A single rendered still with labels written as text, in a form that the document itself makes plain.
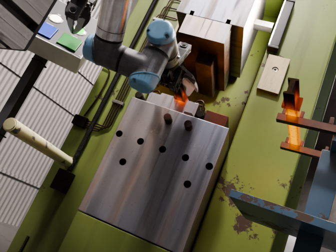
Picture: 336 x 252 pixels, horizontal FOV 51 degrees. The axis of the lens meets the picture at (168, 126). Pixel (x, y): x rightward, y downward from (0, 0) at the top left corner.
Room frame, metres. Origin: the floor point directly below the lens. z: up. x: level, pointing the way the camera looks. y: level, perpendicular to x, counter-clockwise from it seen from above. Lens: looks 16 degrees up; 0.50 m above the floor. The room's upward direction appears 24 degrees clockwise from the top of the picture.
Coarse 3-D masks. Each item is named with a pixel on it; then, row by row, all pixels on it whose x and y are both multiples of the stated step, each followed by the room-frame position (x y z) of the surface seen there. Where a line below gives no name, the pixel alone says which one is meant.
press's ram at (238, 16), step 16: (192, 0) 1.29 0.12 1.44; (208, 0) 1.28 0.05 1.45; (224, 0) 1.26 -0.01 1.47; (240, 0) 1.24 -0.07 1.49; (256, 0) 1.26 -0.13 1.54; (208, 16) 1.27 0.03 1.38; (224, 16) 1.25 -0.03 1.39; (240, 16) 1.23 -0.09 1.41; (256, 16) 1.41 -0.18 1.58; (240, 32) 1.26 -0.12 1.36; (256, 32) 1.60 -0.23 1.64; (240, 48) 1.37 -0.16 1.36; (240, 64) 1.50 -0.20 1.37
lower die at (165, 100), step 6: (150, 96) 1.29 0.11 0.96; (156, 96) 1.28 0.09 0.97; (162, 96) 1.28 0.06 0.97; (168, 96) 1.27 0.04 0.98; (150, 102) 1.29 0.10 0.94; (156, 102) 1.28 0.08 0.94; (162, 102) 1.28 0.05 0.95; (168, 102) 1.27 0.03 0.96; (174, 102) 1.26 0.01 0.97; (180, 102) 1.26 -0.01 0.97; (186, 102) 1.25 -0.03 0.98; (192, 102) 1.25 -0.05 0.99; (168, 108) 1.27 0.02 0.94; (174, 108) 1.26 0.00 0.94; (180, 108) 1.25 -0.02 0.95; (186, 108) 1.25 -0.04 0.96; (192, 108) 1.24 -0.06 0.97; (198, 108) 1.26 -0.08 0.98; (192, 114) 1.24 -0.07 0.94
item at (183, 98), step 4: (180, 84) 1.17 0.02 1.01; (180, 88) 1.16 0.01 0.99; (184, 88) 1.21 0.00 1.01; (180, 92) 1.19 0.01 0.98; (184, 92) 1.23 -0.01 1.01; (176, 96) 1.24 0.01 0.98; (180, 96) 1.22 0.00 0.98; (184, 96) 1.24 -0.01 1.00; (180, 100) 1.25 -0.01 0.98; (184, 100) 1.24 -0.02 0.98
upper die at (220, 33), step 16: (192, 16) 1.29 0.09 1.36; (192, 32) 1.28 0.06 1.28; (208, 32) 1.26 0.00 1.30; (224, 32) 1.24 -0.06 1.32; (192, 48) 1.37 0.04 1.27; (208, 48) 1.32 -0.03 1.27; (224, 48) 1.28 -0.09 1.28; (192, 64) 1.51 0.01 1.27; (224, 64) 1.40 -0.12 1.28; (224, 80) 1.55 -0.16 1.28
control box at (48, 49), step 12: (60, 12) 1.29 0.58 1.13; (60, 24) 1.26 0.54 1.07; (96, 24) 1.33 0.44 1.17; (36, 36) 1.19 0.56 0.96; (60, 36) 1.23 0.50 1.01; (84, 36) 1.27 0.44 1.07; (36, 48) 1.23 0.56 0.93; (48, 48) 1.22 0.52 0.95; (60, 48) 1.20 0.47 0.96; (60, 60) 1.25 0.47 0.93; (72, 60) 1.23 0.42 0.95; (84, 60) 1.31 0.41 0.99
